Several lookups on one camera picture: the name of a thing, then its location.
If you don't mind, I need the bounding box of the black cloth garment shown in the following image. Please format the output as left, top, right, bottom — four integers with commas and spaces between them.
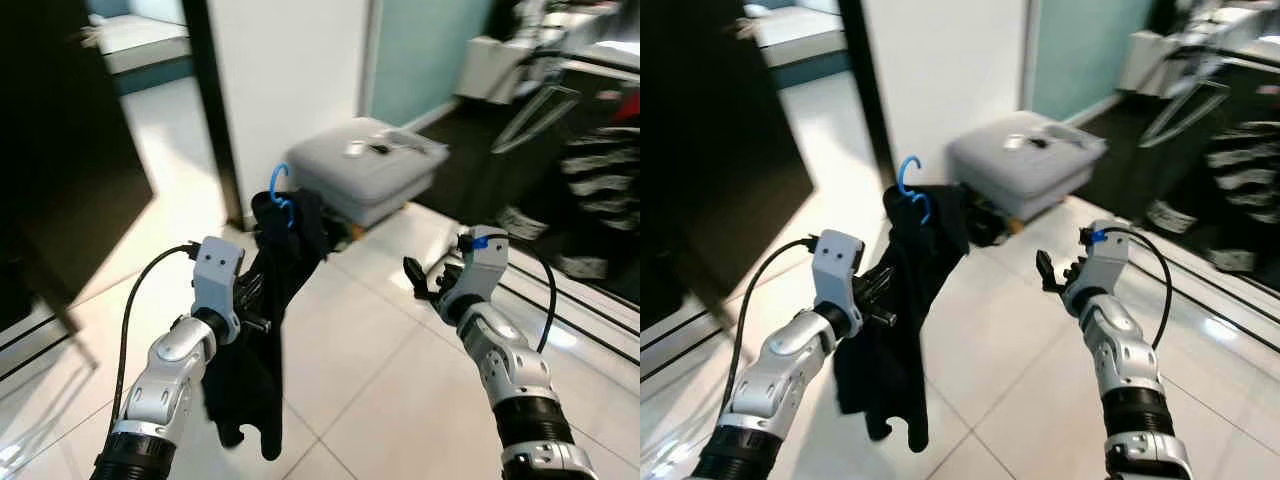
835, 182, 971, 453
200, 188, 331, 461

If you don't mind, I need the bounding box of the blue plastic clothes hanger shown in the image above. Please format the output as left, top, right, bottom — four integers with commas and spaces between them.
897, 155, 933, 226
268, 162, 299, 229

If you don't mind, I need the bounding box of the black bag with orange items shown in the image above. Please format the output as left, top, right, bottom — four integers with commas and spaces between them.
965, 200, 1016, 246

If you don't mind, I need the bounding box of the grey padded ottoman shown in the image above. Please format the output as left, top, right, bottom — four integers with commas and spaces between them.
285, 117, 451, 231
945, 110, 1109, 223

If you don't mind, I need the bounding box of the zebra striped garment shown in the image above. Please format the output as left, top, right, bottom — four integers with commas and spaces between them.
500, 125, 641, 281
1150, 120, 1280, 271

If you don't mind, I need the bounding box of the black door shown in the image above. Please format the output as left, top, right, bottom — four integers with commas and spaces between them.
640, 0, 816, 331
0, 0, 156, 331

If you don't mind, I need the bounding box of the white shelf unit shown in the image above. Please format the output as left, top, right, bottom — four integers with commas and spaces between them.
1115, 28, 1216, 96
455, 30, 561, 101

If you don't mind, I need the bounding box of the black metal clothes rack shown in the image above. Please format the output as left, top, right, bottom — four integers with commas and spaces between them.
480, 0, 641, 271
1135, 0, 1280, 261

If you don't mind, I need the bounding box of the white bed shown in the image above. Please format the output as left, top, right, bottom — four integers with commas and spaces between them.
85, 10, 191, 76
745, 5, 851, 66

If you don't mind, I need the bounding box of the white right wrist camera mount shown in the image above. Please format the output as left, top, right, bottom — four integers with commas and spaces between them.
1065, 220, 1131, 311
440, 228, 511, 321

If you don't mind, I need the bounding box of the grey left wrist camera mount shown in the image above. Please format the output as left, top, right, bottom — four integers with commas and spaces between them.
190, 237, 246, 341
812, 230, 866, 336

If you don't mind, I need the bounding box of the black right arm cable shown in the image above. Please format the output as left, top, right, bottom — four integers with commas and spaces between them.
490, 237, 559, 353
1105, 226, 1173, 351

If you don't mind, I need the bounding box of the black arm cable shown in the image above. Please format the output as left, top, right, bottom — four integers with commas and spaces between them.
1105, 226, 1173, 351
115, 242, 199, 431
730, 236, 819, 421
490, 237, 559, 353

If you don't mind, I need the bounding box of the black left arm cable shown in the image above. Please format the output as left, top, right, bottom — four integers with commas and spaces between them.
115, 242, 199, 431
730, 236, 819, 421

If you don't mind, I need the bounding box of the white wire clothes hanger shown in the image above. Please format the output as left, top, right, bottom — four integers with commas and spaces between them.
1140, 80, 1231, 149
490, 85, 581, 156

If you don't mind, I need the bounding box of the black door frame post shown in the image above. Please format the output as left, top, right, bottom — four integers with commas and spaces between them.
180, 0, 246, 226
838, 0, 906, 191

